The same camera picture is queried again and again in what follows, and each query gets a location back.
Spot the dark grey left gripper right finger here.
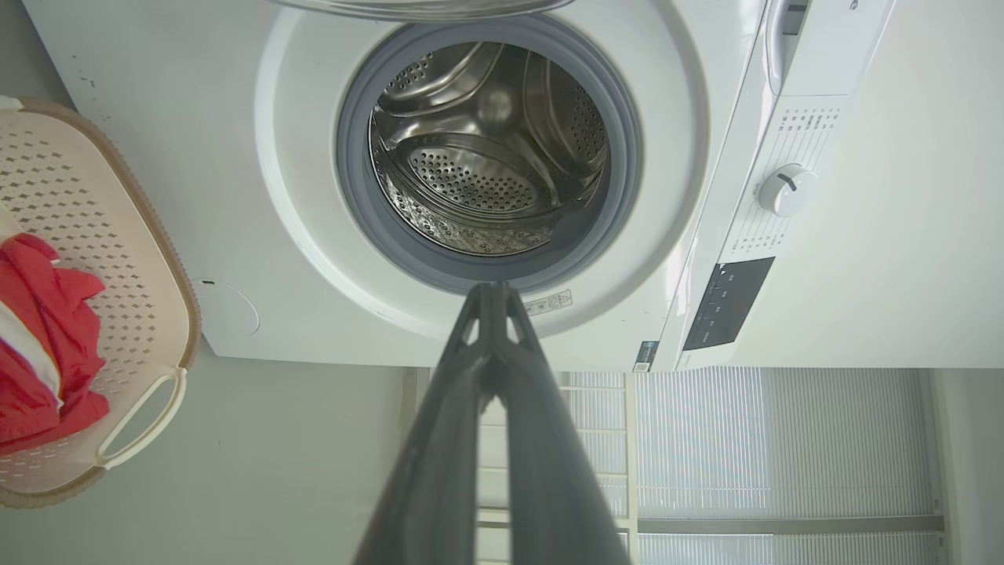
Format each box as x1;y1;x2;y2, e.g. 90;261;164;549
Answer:
491;282;633;565

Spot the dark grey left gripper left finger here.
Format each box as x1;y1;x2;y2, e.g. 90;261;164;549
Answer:
353;282;500;565

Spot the round grey washing machine door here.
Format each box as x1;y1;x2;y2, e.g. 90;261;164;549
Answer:
267;0;577;22

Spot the white front-load washing machine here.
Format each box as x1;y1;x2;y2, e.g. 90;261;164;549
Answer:
22;0;899;374

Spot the white warning label sticker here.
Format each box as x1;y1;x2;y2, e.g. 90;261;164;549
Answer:
524;290;573;317

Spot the black control display panel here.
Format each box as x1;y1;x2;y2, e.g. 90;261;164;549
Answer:
682;257;776;352

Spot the round white filter cover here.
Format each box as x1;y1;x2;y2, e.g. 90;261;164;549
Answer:
192;279;260;340

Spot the steel perforated washer drum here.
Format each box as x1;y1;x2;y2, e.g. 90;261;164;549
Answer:
369;42;611;257

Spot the white round control knob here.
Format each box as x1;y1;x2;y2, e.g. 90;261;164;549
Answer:
758;163;819;218

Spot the red and white garment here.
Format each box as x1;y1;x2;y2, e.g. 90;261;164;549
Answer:
0;232;111;456

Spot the cream perforated laundry basket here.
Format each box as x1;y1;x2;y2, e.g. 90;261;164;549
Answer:
0;97;202;509

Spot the white detergent drawer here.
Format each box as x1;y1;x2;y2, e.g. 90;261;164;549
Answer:
765;0;813;97

